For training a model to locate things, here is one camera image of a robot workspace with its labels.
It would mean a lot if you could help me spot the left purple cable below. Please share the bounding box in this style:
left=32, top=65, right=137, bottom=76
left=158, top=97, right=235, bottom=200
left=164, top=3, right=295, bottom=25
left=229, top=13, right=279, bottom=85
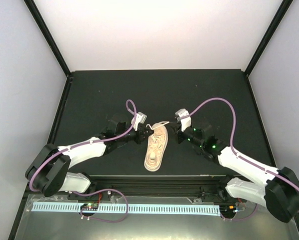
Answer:
left=28, top=99, right=138, bottom=193

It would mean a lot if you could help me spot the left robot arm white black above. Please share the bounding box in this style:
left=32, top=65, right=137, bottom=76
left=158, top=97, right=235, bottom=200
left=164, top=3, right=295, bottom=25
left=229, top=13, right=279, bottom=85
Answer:
left=25, top=112, right=154, bottom=200

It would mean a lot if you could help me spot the small circuit board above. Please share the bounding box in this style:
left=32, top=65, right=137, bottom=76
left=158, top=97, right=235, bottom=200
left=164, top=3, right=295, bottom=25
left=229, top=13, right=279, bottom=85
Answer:
left=219, top=205, right=246, bottom=214
left=80, top=203, right=99, bottom=211

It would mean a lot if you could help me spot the black frame post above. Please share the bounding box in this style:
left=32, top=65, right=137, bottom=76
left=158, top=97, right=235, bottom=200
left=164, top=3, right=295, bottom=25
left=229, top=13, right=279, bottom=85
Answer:
left=244, top=0, right=293, bottom=77
left=24, top=0, right=72, bottom=78

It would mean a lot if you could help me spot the white shoelace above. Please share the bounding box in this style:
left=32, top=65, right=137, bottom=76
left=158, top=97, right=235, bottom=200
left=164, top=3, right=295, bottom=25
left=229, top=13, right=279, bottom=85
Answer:
left=149, top=121, right=170, bottom=145

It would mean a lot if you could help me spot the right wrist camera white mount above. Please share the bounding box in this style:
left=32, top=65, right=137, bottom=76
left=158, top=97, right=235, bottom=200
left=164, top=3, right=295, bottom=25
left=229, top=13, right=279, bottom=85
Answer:
left=175, top=108, right=192, bottom=132

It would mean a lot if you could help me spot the white slotted cable duct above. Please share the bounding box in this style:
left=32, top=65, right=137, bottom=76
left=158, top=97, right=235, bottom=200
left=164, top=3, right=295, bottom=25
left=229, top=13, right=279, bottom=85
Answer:
left=31, top=202, right=221, bottom=217

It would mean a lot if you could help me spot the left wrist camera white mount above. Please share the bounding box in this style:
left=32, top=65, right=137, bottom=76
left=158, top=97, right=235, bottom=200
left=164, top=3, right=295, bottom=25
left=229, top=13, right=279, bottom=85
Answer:
left=131, top=111, right=147, bottom=126

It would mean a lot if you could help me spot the left black frame post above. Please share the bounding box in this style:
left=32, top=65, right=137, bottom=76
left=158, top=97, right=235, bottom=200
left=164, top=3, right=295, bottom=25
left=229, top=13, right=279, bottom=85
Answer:
left=24, top=0, right=72, bottom=78

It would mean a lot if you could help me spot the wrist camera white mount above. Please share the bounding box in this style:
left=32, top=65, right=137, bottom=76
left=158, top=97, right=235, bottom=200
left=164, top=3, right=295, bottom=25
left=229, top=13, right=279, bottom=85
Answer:
left=131, top=111, right=147, bottom=126
left=175, top=108, right=192, bottom=132

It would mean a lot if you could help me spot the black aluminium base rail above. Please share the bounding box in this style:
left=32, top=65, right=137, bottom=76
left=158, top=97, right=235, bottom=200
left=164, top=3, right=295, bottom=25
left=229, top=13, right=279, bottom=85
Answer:
left=26, top=174, right=293, bottom=201

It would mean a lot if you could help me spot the left small circuit board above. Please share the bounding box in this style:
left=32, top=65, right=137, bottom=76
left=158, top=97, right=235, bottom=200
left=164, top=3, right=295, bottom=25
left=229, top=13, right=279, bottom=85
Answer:
left=80, top=203, right=99, bottom=211

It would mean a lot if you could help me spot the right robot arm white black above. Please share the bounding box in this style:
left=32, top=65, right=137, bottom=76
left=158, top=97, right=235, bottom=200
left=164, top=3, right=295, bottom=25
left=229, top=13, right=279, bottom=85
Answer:
left=171, top=123, right=299, bottom=223

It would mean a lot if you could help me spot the right small circuit board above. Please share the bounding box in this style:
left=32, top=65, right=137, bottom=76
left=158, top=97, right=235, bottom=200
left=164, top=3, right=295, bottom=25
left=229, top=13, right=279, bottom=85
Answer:
left=219, top=205, right=246, bottom=214

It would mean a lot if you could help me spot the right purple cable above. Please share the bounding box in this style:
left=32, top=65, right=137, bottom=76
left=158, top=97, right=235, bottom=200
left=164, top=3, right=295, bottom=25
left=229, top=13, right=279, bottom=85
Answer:
left=185, top=97, right=299, bottom=213

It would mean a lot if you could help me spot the purple cable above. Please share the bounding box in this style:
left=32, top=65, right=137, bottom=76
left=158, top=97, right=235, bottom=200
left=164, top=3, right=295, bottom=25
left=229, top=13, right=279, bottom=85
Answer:
left=185, top=97, right=299, bottom=213
left=28, top=99, right=138, bottom=193

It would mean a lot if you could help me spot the right black frame post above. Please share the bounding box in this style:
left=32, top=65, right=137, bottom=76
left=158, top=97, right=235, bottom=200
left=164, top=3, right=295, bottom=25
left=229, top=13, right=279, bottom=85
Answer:
left=244, top=0, right=293, bottom=77

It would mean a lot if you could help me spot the beige lace sneaker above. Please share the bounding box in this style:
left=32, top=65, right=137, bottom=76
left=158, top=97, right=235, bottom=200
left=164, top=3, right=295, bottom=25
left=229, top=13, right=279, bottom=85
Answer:
left=143, top=122, right=169, bottom=172

